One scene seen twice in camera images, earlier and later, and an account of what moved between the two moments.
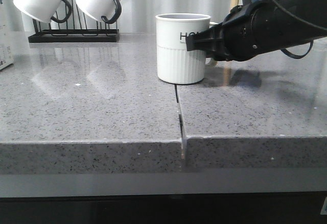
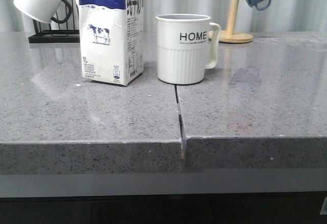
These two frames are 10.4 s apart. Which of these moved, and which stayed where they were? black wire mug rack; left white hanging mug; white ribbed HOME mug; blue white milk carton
Moved: blue white milk carton
Stayed: white ribbed HOME mug; black wire mug rack; left white hanging mug
